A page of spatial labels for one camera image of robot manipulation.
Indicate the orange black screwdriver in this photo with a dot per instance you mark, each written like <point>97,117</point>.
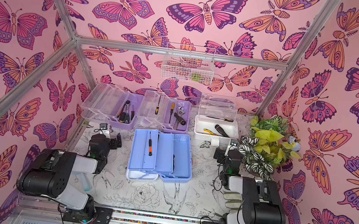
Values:
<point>150,152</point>

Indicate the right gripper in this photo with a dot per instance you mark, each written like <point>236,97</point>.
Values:
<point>222,155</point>

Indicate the adjustable wrench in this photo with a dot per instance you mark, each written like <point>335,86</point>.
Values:
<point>181,112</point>

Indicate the yellow black screwdriver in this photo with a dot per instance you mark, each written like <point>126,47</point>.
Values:
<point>222,119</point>

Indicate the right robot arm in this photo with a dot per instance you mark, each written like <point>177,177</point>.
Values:
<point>250,200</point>

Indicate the yellow screwdriver in lid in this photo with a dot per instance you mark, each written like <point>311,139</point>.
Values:
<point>158,105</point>

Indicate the white toolbox clear lid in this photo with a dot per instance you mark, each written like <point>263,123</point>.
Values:
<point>216,119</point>

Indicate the left purple toolbox clear lid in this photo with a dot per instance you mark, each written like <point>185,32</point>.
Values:
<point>104,103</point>

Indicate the yellow handled pliers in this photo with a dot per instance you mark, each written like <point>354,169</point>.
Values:
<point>209,132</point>

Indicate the black pliers in purple box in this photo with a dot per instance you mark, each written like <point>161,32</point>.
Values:
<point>127,113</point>

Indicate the black handled tool purple box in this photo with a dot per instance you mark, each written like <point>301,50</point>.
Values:
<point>179,119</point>

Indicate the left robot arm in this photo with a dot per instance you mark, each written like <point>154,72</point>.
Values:
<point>49,173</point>

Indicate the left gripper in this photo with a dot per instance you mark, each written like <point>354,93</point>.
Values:
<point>114,146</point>

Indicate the black handle tool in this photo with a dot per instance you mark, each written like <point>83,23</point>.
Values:
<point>221,131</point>

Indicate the white wire basket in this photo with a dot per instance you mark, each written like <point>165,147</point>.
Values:
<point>188,62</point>

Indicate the work glove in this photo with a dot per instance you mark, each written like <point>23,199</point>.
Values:
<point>233,200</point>

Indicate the silver wrench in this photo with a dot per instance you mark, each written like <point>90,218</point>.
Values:
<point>218,105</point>

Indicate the potted green plant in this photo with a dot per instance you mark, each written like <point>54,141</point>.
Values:
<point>270,146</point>

